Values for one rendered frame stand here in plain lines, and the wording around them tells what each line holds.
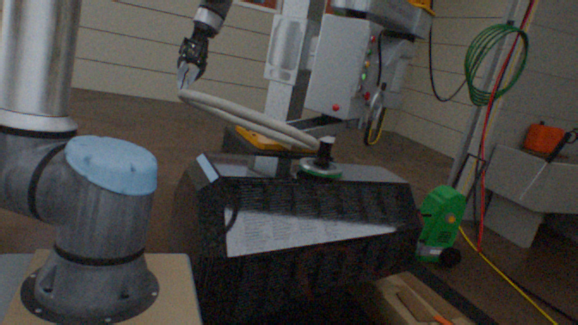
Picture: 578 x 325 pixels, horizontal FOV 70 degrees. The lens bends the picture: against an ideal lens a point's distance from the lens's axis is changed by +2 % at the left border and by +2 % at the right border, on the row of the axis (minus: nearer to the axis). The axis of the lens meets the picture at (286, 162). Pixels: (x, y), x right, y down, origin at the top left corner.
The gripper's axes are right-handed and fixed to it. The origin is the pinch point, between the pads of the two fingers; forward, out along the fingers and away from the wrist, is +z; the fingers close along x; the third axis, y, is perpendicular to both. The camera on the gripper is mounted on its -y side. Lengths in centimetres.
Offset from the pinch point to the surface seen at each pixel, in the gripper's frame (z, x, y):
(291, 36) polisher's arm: -71, 19, -114
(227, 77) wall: -140, -92, -635
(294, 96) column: -42, 35, -133
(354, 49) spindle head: -47, 51, -33
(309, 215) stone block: 24, 61, -45
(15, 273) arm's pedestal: 54, -3, 46
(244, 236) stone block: 41, 38, -30
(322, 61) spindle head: -40, 40, -43
